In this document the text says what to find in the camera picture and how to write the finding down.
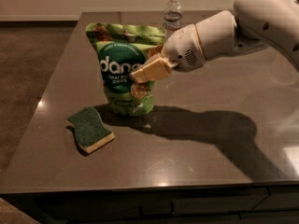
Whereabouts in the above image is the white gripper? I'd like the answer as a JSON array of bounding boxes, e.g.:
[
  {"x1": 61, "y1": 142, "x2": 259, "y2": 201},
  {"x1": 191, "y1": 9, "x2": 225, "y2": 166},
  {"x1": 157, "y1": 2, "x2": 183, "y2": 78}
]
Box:
[{"x1": 130, "y1": 24, "x2": 206, "y2": 84}]

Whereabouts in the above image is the green rice chip bag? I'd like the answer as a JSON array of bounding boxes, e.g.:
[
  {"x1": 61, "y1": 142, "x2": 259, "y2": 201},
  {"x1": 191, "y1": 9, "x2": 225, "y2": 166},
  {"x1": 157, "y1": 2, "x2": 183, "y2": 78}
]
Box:
[{"x1": 85, "y1": 22, "x2": 164, "y2": 117}]

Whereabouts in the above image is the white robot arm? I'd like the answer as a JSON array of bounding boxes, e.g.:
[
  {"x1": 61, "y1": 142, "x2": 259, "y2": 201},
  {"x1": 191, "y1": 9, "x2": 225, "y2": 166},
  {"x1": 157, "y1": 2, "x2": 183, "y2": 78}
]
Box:
[{"x1": 130, "y1": 0, "x2": 299, "y2": 83}]

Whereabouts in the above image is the green and yellow sponge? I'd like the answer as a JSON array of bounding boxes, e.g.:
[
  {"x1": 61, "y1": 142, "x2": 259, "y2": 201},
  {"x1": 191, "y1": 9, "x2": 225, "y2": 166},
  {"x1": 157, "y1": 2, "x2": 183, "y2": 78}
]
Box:
[{"x1": 66, "y1": 106, "x2": 115, "y2": 154}]

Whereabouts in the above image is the clear plastic water bottle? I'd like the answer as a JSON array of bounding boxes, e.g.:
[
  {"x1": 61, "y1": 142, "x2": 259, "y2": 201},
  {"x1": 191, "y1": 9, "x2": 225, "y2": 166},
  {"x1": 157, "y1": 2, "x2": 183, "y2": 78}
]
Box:
[{"x1": 163, "y1": 0, "x2": 182, "y2": 38}]

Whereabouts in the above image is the dark cabinet drawer front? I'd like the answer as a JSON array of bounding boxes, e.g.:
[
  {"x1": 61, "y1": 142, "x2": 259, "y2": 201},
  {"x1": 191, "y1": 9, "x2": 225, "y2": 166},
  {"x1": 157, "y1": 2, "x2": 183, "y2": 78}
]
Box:
[{"x1": 5, "y1": 186, "x2": 299, "y2": 224}]

